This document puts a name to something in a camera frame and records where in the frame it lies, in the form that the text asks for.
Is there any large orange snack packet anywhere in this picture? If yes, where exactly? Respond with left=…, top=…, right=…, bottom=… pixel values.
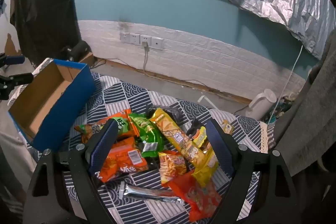
left=94, top=136, right=149, bottom=183

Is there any red snack packet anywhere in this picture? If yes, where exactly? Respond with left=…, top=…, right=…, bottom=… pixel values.
left=168, top=171, right=223, bottom=222

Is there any blue cardboard box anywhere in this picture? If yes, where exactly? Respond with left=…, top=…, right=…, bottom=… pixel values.
left=8, top=58, right=97, bottom=152

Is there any white cord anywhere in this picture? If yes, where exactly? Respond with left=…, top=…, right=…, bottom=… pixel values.
left=266, top=44, right=303, bottom=123

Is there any brown cardboard box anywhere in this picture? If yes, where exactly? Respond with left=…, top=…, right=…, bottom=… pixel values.
left=78, top=52, right=95, bottom=68

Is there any black snack packet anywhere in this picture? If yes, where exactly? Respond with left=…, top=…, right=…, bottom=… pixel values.
left=145, top=105, right=185, bottom=125

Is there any person's grey clothing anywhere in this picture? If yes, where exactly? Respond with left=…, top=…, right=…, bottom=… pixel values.
left=0, top=145, right=30, bottom=224

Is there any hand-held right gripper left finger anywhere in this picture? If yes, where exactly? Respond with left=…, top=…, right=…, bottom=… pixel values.
left=23, top=118, right=118, bottom=224

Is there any dark hanging cloth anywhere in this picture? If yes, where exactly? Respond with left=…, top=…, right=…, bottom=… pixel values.
left=10, top=0, right=82, bottom=67

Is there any green broad bean packet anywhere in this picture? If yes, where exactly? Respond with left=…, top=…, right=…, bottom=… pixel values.
left=128, top=112, right=165, bottom=158

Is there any navy white patterned tablecloth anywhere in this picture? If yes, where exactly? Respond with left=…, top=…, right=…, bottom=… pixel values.
left=8, top=57, right=276, bottom=224

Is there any white electric kettle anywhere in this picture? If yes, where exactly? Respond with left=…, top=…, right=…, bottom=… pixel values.
left=245, top=89, right=277, bottom=121

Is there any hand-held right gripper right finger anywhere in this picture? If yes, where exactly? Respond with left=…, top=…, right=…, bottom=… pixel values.
left=205, top=119, right=299, bottom=224

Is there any orange and green snack packet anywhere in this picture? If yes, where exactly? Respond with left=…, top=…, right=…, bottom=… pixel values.
left=74, top=109, right=135, bottom=145

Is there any small yellow sachet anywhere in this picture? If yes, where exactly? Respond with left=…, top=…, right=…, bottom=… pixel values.
left=221, top=119, right=235, bottom=135

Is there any silver wrapped snack bar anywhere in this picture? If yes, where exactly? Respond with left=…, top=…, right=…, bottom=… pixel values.
left=119, top=181, right=186, bottom=207

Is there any grey plug and cable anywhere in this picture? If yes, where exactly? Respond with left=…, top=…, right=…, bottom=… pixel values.
left=142, top=42, right=151, bottom=74

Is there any grey garment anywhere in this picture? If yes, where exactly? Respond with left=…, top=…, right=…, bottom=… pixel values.
left=272, top=30, right=336, bottom=177

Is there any black device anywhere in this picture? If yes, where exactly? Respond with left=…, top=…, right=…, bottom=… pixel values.
left=63, top=40, right=92, bottom=62

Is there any long yellow snack packet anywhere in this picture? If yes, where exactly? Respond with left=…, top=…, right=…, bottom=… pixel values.
left=149, top=107, right=206, bottom=167

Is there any yellow snack bag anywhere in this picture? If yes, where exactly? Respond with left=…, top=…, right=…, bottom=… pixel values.
left=188, top=126, right=220, bottom=188

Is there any small orange stick snack packet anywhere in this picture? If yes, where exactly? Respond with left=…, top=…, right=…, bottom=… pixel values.
left=158, top=150, right=188, bottom=187

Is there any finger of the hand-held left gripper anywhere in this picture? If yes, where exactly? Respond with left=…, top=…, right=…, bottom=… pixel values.
left=0, top=72, right=34, bottom=100
left=0, top=55, right=26, bottom=66

